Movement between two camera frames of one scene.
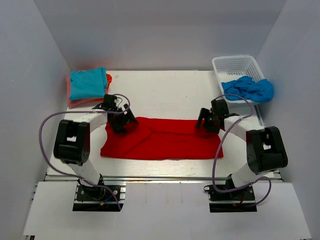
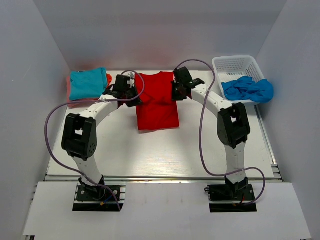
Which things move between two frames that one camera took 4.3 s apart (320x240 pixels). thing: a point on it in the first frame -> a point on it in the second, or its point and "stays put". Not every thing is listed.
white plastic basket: x=234 y=67 stays put
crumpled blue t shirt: x=259 y=91 stays put
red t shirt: x=156 y=138 -> x=158 y=110
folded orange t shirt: x=109 y=79 stays put
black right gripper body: x=209 y=123 -> x=177 y=93
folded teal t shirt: x=91 y=83 stays put
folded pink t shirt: x=73 y=103 stays put
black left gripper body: x=121 y=119 -> x=131 y=92
